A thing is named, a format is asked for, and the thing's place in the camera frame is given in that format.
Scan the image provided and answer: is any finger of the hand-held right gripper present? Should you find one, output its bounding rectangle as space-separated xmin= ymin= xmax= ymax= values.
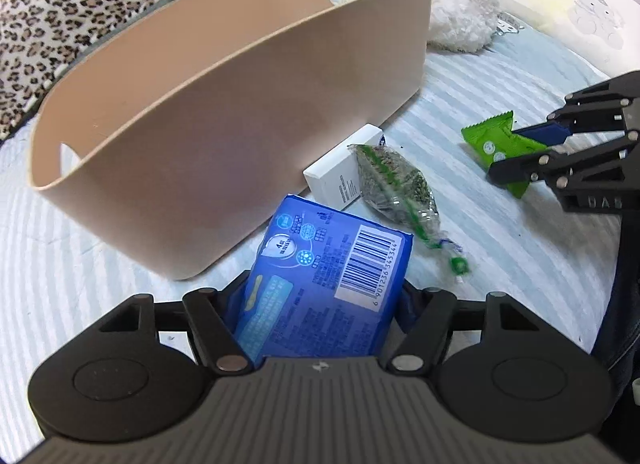
xmin=516 ymin=70 xmax=640 ymax=147
xmin=487 ymin=131 xmax=640 ymax=191

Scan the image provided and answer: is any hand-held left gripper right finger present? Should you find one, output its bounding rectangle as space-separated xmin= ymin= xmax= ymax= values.
xmin=380 ymin=278 xmax=546 ymax=375

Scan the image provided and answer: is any beige plastic basket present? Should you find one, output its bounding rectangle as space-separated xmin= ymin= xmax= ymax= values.
xmin=31 ymin=0 xmax=435 ymax=281

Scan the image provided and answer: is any blue tissue packet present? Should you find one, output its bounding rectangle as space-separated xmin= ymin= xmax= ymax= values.
xmin=235 ymin=194 xmax=415 ymax=362

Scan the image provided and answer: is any leopard print blanket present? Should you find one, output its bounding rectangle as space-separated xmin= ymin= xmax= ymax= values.
xmin=0 ymin=0 xmax=311 ymax=142

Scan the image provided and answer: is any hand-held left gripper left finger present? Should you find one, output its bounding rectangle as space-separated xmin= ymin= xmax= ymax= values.
xmin=95 ymin=269 xmax=258 ymax=376

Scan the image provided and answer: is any clear bag of seeds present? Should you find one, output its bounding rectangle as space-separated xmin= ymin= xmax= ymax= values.
xmin=347 ymin=143 xmax=471 ymax=277

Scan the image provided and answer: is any white small box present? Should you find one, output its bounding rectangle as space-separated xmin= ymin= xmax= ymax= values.
xmin=302 ymin=124 xmax=386 ymax=212

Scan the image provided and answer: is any green snack packet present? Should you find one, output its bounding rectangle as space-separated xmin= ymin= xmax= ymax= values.
xmin=461 ymin=110 xmax=548 ymax=201

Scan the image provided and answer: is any white plush tag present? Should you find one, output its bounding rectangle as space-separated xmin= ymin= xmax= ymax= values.
xmin=495 ymin=11 xmax=526 ymax=38

